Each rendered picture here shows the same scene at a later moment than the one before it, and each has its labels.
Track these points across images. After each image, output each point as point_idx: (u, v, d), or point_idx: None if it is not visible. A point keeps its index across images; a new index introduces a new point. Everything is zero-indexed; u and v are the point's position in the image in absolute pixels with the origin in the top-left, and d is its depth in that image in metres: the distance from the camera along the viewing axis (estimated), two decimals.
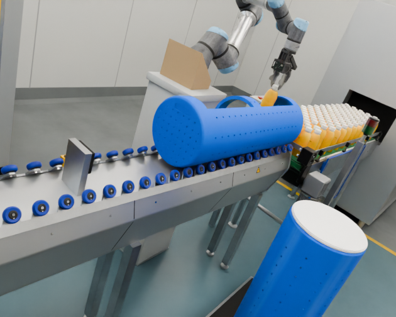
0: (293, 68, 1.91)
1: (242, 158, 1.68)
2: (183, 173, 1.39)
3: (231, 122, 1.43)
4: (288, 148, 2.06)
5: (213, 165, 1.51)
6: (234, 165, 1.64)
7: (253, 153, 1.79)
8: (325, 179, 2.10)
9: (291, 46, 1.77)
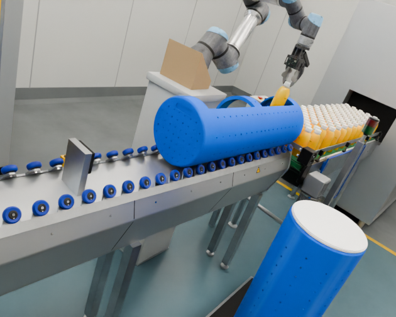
0: (305, 65, 1.87)
1: (242, 158, 1.68)
2: (183, 171, 1.39)
3: (232, 122, 1.43)
4: (288, 148, 2.06)
5: (213, 165, 1.51)
6: (233, 165, 1.63)
7: (254, 152, 1.79)
8: (325, 179, 2.10)
9: (305, 42, 1.73)
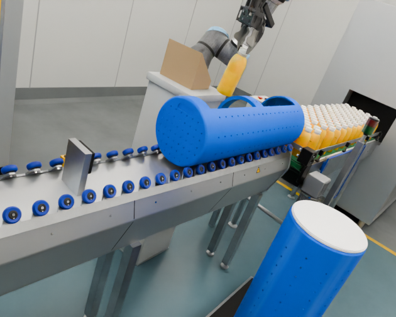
0: (268, 26, 1.35)
1: (242, 158, 1.68)
2: (184, 168, 1.40)
3: (233, 122, 1.44)
4: (288, 148, 2.06)
5: (213, 165, 1.52)
6: (232, 166, 1.63)
7: (254, 151, 1.80)
8: (325, 179, 2.10)
9: None
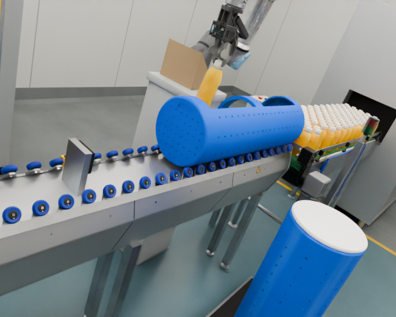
0: (243, 37, 1.36)
1: (242, 158, 1.68)
2: (184, 168, 1.40)
3: (233, 122, 1.44)
4: (288, 148, 2.06)
5: (213, 165, 1.52)
6: (232, 166, 1.63)
7: (254, 151, 1.80)
8: (325, 179, 2.10)
9: (235, 1, 1.22)
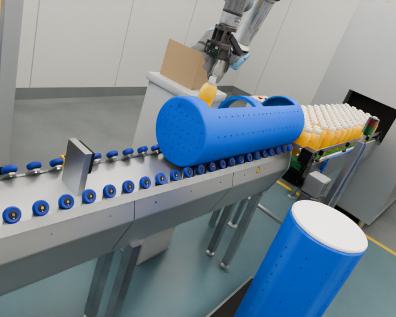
0: (237, 54, 1.39)
1: (242, 158, 1.68)
2: (184, 168, 1.40)
3: (233, 122, 1.44)
4: (288, 148, 2.06)
5: (213, 165, 1.52)
6: (232, 166, 1.63)
7: (254, 151, 1.80)
8: (325, 179, 2.10)
9: (229, 21, 1.25)
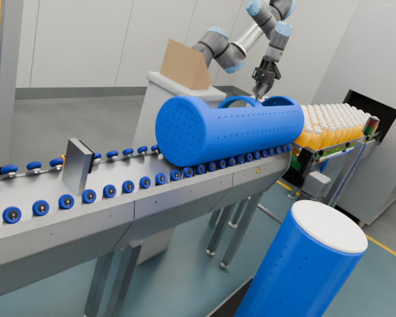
0: (276, 78, 1.71)
1: (242, 158, 1.68)
2: (184, 169, 1.40)
3: (233, 122, 1.44)
4: (288, 148, 2.06)
5: (213, 165, 1.52)
6: (232, 166, 1.63)
7: (254, 151, 1.80)
8: (325, 179, 2.10)
9: (274, 54, 1.57)
